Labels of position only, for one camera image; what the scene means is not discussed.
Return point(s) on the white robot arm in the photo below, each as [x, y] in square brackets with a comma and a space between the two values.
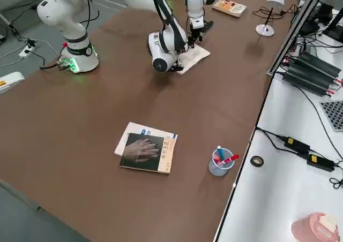
[195, 1]
[61, 14]

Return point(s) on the white desk lamp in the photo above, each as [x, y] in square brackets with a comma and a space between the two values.
[265, 30]

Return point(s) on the black power adapter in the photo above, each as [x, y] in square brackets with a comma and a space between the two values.
[296, 144]
[320, 161]

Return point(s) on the orange illustrated book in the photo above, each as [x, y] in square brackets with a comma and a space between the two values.
[230, 7]

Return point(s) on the white notebook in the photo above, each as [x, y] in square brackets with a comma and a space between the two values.
[199, 55]

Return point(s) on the blue pen white cap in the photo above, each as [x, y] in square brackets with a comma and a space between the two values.
[221, 153]

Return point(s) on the pink pen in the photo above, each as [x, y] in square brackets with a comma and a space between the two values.
[218, 162]

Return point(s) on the black finned power supply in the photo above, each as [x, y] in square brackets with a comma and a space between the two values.
[311, 73]

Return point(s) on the black tape roll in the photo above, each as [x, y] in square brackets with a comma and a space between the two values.
[257, 166]

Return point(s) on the white box yellow label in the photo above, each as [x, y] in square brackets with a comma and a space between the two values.
[12, 81]

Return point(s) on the pink tissue box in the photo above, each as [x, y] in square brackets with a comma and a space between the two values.
[305, 228]

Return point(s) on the black monitor with stand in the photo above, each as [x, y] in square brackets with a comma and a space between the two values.
[333, 33]

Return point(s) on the white floor power strip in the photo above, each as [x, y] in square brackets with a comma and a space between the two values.
[26, 52]

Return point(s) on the dark hands cover book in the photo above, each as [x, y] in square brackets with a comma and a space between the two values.
[144, 151]

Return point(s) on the red marker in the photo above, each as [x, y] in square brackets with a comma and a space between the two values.
[231, 159]

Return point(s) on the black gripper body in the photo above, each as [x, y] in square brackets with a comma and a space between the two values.
[179, 64]
[197, 32]

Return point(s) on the aluminium frame post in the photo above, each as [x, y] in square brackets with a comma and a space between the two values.
[285, 47]

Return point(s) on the black white grid board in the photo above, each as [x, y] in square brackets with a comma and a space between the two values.
[333, 116]

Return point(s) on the white blue cover book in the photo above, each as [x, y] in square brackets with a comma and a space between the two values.
[134, 128]

